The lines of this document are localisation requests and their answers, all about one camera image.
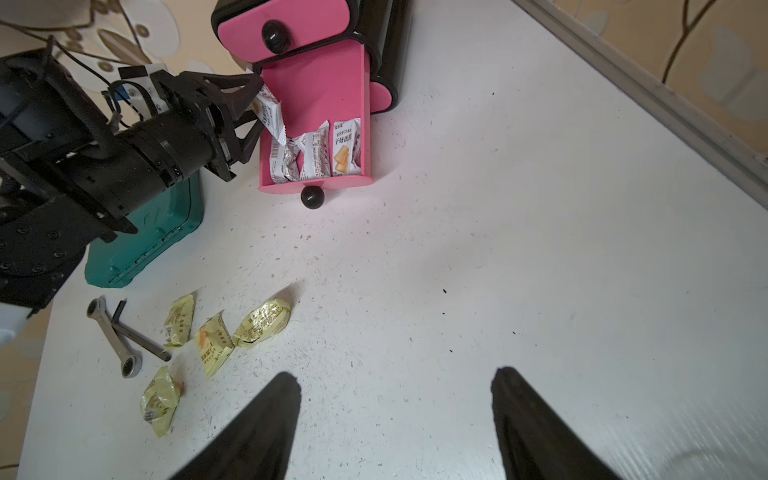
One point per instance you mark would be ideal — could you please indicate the white cookie packet barcode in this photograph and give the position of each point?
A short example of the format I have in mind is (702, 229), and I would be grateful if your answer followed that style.
(314, 147)

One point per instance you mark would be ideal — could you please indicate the silver ratchet wrench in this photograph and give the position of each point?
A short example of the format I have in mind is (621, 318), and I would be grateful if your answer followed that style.
(130, 360)

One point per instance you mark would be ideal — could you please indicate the pink drawer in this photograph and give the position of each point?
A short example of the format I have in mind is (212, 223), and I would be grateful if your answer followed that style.
(330, 84)
(255, 31)
(381, 98)

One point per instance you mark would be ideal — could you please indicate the green plastic tool case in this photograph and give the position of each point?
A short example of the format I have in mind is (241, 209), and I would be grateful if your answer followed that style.
(161, 223)

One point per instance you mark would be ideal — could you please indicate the yellow cookie packet top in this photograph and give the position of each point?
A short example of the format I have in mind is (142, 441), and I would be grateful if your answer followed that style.
(177, 326)

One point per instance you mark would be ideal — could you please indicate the black hex key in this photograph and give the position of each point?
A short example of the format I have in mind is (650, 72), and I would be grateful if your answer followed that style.
(135, 336)

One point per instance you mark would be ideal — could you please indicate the pink bottom drawer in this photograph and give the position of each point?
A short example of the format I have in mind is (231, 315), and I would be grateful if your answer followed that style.
(381, 98)

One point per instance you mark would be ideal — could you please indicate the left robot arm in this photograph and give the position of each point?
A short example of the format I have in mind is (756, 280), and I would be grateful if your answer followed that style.
(70, 175)

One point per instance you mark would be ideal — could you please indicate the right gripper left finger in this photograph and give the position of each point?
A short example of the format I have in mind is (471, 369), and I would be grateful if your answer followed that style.
(257, 443)

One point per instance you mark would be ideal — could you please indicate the pink top drawer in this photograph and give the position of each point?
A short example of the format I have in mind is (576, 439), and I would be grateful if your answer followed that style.
(255, 31)

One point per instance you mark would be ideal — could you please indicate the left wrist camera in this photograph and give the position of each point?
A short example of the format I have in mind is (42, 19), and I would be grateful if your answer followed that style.
(135, 88)

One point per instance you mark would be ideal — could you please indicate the white cookie packet orange print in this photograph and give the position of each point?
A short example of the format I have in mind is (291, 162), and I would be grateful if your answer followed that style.
(347, 147)

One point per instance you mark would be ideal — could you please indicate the black pink drawer cabinet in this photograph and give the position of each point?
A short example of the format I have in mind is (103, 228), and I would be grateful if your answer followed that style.
(383, 28)

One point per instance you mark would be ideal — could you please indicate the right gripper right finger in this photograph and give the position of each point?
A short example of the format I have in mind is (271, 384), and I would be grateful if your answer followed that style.
(534, 442)

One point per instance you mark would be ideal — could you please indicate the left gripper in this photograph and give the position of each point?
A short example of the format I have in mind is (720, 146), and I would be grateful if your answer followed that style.
(198, 131)

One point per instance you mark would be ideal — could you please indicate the yellow cookie packet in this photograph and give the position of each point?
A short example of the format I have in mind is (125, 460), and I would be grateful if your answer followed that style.
(267, 320)
(160, 400)
(177, 326)
(214, 344)

